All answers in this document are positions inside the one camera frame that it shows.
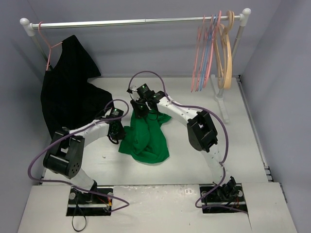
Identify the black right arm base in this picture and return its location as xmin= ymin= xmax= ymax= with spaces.
xmin=200 ymin=176 xmax=248 ymax=214

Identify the pink hanger with black shirt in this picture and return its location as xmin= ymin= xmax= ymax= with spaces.
xmin=38 ymin=21 xmax=63 ymax=71

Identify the thin black cable loop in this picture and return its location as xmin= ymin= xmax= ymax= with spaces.
xmin=71 ymin=194 xmax=87 ymax=231

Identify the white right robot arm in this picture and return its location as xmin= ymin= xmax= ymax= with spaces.
xmin=127 ymin=84 xmax=236 ymax=200

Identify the pink hanger leftmost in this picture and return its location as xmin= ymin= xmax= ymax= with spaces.
xmin=190 ymin=15 xmax=206 ymax=92

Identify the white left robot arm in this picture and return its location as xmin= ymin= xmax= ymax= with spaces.
xmin=43 ymin=108 xmax=125 ymax=204

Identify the green t shirt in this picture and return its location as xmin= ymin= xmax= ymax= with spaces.
xmin=119 ymin=111 xmax=171 ymax=164

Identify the black t shirt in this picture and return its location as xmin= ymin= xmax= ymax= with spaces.
xmin=40 ymin=35 xmax=114 ymax=136

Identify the blue hanger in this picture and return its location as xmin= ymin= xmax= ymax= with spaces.
xmin=193 ymin=14 xmax=218 ymax=91

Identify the pink hanger right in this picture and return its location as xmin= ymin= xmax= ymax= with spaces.
xmin=198 ymin=10 xmax=222 ymax=91

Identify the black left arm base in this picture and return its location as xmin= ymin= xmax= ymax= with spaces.
xmin=66 ymin=188 xmax=112 ymax=216

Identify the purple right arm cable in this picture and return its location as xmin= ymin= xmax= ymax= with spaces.
xmin=128 ymin=70 xmax=248 ymax=216

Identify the silver clothes rack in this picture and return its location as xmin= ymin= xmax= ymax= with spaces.
xmin=19 ymin=8 xmax=251 ymax=123

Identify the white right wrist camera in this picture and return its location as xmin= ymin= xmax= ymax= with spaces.
xmin=126 ymin=85 xmax=139 ymax=98

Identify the wooden hanger front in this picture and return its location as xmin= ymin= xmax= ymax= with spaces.
xmin=218 ymin=10 xmax=235 ymax=89

